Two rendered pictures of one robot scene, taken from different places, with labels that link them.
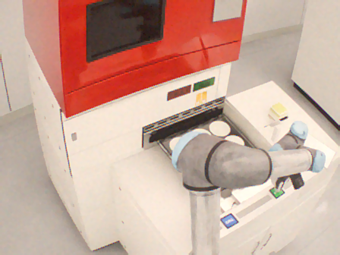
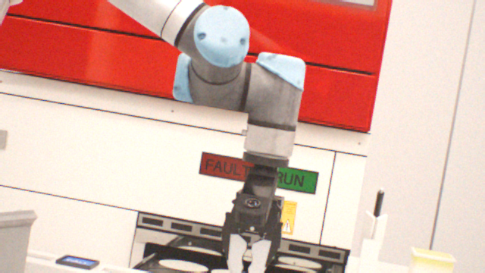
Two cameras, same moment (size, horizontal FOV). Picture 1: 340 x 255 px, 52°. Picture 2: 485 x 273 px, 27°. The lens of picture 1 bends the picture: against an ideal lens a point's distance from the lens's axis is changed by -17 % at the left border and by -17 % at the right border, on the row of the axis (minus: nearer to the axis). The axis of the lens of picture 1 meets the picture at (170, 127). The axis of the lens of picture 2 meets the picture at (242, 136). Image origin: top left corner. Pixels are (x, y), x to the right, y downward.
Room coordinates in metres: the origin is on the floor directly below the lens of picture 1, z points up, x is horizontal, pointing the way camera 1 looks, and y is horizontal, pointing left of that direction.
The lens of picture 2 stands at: (-0.18, -1.48, 1.28)
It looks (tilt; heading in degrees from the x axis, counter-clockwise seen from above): 3 degrees down; 43
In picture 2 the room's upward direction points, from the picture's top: 10 degrees clockwise
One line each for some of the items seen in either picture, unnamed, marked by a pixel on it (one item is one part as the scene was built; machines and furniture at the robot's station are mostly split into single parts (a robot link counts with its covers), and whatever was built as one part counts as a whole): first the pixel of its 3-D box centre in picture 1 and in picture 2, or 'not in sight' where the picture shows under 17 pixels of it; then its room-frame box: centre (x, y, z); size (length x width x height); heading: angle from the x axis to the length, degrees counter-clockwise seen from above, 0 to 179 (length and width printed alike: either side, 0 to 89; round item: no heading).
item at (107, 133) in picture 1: (151, 114); (163, 193); (1.31, 0.08, 1.02); 0.82 x 0.03 x 0.40; 126
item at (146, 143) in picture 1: (185, 124); (234, 268); (1.40, -0.07, 0.89); 0.44 x 0.02 x 0.10; 126
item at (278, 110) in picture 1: (278, 113); (430, 271); (1.43, -0.51, 1.00); 0.07 x 0.07 x 0.07; 38
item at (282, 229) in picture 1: (222, 219); not in sight; (1.20, -0.33, 0.41); 0.97 x 0.64 x 0.82; 126
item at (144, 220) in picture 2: (186, 113); (240, 237); (1.40, -0.07, 0.96); 0.44 x 0.01 x 0.02; 126
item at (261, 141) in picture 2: not in sight; (267, 142); (0.99, -0.46, 1.20); 0.08 x 0.08 x 0.05
